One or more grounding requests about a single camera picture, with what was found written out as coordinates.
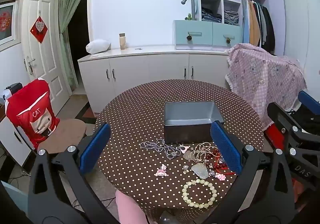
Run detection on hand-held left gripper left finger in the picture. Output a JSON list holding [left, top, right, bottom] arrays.
[[27, 123, 118, 224]]

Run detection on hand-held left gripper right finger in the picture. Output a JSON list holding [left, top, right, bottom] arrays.
[[202, 120, 295, 224]]

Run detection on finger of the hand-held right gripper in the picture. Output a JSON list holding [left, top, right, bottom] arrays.
[[266, 101, 320, 160], [298, 90, 320, 115]]

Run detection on bright red cord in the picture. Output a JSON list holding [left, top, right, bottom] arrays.
[[214, 160, 237, 177]]

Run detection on beige cord necklace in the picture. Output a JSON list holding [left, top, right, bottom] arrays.
[[186, 142, 218, 165]]

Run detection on white jade pendant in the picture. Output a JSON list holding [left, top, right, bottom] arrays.
[[191, 164, 209, 179]]

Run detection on grey metal tin box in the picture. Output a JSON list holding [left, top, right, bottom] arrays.
[[164, 101, 225, 145]]

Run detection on green jade bead bracelet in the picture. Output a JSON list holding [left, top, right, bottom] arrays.
[[182, 178, 217, 208]]

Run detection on silver bead necklace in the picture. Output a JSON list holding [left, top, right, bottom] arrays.
[[140, 139, 181, 160]]

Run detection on black bag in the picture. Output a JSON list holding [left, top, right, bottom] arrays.
[[291, 108, 320, 136]]

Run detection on red chair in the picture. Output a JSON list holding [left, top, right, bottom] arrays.
[[264, 124, 286, 151]]

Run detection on brown chair seat cushion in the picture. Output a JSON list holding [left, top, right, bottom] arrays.
[[37, 118, 87, 155]]

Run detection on pink checkered blanket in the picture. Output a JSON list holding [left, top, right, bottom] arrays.
[[225, 43, 307, 128]]

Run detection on brown polka-dot tablecloth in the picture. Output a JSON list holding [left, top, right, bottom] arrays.
[[94, 79, 265, 219]]

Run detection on red chair back cover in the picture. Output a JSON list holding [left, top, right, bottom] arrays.
[[5, 78, 60, 150]]

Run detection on person's pink clothed leg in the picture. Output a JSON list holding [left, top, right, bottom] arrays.
[[115, 190, 150, 224]]

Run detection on low white cabinet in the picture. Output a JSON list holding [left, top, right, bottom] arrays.
[[0, 117, 32, 167]]

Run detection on row of hanging clothes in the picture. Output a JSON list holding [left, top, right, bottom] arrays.
[[241, 0, 276, 53]]

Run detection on white panel door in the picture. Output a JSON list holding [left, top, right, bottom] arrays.
[[21, 0, 71, 115]]

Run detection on white sideboard cabinet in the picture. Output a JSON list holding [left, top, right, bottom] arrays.
[[77, 46, 236, 118]]

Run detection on black device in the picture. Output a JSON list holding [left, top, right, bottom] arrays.
[[0, 83, 23, 105]]

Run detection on white plastic bag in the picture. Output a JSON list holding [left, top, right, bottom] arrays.
[[86, 39, 111, 54]]

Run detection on folded grey clothes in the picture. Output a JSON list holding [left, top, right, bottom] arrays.
[[224, 10, 240, 25]]

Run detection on teal drawer unit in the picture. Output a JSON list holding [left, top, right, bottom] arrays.
[[174, 20, 243, 51]]

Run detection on folded blue jeans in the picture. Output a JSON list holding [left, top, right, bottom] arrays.
[[201, 8, 222, 23]]

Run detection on green curtain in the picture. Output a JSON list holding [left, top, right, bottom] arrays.
[[58, 0, 87, 90]]

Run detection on red diamond door decoration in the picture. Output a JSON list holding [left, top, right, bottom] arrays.
[[30, 16, 48, 44]]

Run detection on floor cables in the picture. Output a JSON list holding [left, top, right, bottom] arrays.
[[5, 167, 32, 189]]

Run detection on silver door handle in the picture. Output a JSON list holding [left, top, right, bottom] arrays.
[[24, 56, 36, 75]]

